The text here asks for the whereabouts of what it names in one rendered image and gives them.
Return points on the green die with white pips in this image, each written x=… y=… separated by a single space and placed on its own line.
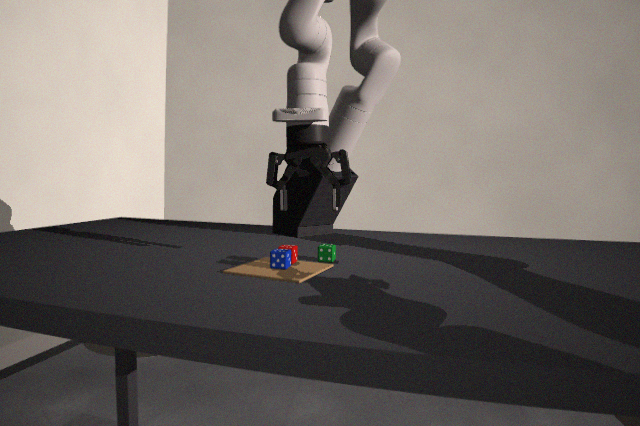
x=326 y=253

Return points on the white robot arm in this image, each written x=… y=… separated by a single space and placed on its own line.
x=301 y=28

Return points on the tan flat mat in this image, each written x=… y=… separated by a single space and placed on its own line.
x=297 y=272

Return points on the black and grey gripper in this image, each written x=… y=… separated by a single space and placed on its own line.
x=308 y=154

